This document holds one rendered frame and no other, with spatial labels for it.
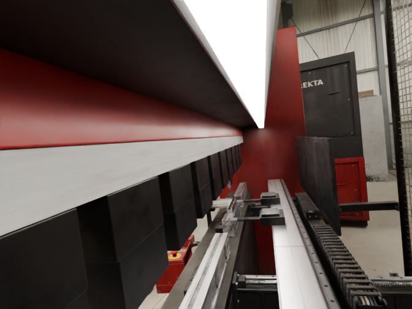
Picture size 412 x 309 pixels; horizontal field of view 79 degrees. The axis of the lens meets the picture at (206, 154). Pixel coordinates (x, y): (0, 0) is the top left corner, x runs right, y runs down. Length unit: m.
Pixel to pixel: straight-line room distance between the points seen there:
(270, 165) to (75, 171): 2.18
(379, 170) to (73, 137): 6.79
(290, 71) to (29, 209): 2.32
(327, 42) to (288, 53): 6.46
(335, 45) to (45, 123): 8.75
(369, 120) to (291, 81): 4.55
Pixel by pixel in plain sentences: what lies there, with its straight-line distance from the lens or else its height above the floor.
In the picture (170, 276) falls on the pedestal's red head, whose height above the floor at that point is 0.75.
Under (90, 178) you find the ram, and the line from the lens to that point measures 0.30.
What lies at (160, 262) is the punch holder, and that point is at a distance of 0.46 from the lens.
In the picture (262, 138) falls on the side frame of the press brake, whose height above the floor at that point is 1.36.
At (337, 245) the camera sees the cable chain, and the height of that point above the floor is 1.03.
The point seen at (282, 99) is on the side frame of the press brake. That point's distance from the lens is 2.39.
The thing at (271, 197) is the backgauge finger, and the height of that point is 1.02.
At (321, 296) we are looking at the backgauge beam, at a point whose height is 0.98.
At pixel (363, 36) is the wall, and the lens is 8.97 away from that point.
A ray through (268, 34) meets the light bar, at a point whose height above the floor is 1.45.
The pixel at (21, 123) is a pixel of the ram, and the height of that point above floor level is 1.42.
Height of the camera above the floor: 1.39
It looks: 3 degrees down
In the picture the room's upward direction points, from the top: 7 degrees counter-clockwise
